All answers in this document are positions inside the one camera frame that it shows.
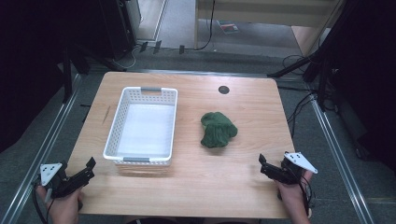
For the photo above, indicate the black round table grommet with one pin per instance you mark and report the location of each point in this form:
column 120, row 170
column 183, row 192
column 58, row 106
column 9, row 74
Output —
column 223, row 90

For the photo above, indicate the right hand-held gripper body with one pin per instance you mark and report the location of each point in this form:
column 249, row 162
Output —
column 294, row 169

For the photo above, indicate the red and green book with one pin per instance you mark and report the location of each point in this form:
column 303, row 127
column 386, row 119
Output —
column 228, row 26

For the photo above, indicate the aluminium floor rail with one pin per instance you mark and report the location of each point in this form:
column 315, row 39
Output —
column 43, row 149
column 340, row 158

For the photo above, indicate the small black floor bracket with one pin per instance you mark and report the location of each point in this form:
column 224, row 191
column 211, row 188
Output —
column 157, row 46
column 181, row 49
column 143, row 46

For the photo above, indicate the white plastic basket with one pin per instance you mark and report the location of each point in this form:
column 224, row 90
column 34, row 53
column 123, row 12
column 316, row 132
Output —
column 143, row 133

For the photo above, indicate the black tripod stand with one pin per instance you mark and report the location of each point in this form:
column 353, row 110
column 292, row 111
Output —
column 320, row 62

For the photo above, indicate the black metal stand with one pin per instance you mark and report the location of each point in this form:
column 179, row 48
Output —
column 67, row 77

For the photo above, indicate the light wooden furniture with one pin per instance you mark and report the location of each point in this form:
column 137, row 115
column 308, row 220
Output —
column 264, row 6

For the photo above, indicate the green cloth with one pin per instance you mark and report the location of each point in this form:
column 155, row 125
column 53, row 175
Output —
column 218, row 130

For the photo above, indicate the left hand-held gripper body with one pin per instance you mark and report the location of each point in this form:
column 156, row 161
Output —
column 56, row 182

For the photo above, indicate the black curtain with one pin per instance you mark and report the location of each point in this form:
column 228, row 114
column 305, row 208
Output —
column 28, row 62
column 367, row 77

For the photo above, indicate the person's left hand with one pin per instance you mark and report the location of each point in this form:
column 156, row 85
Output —
column 63, row 208

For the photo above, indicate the person's right hand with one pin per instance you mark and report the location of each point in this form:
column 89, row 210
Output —
column 291, row 196

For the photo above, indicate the black computer case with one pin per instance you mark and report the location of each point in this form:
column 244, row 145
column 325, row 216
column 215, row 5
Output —
column 115, row 28

